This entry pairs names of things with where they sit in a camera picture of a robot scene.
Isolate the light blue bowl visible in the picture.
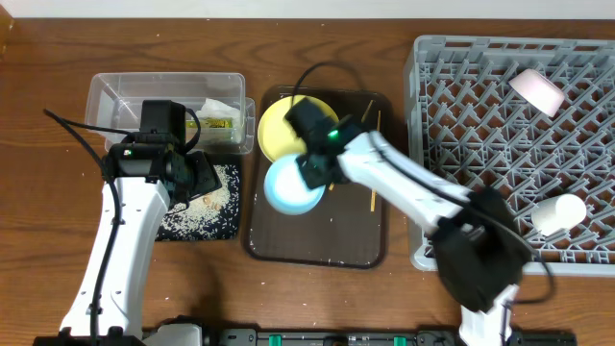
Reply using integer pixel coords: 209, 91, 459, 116
263, 154, 325, 215

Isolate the white rice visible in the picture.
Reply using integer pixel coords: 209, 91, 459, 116
160, 163, 241, 240

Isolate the yellow round plate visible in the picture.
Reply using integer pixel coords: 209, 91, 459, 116
258, 95, 338, 161

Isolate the green snack wrapper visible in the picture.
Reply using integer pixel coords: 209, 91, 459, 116
185, 118, 234, 129

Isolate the wooden chopstick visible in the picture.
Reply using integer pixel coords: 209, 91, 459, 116
370, 111, 381, 212
329, 100, 374, 191

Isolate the white tissue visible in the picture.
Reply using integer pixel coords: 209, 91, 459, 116
196, 98, 241, 127

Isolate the pink bowl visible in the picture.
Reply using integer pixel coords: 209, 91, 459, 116
509, 69, 565, 117

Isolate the white cup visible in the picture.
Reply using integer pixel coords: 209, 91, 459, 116
530, 194, 587, 236

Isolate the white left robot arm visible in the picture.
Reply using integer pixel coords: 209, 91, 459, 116
34, 143, 220, 345

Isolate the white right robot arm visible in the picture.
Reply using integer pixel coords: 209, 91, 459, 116
295, 128, 534, 345

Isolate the black food waste tray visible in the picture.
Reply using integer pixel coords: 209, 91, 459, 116
154, 153, 243, 242

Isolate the clear plastic waste bin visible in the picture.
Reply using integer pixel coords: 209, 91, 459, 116
85, 72, 256, 155

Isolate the grey dishwasher rack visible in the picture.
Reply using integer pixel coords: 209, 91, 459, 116
405, 36, 614, 277

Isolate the peanut shells pile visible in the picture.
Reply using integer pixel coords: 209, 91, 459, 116
203, 195, 222, 210

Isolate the dark brown serving tray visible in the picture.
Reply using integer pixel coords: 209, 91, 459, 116
242, 86, 393, 269

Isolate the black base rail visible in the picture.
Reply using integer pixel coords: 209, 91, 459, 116
206, 329, 578, 346

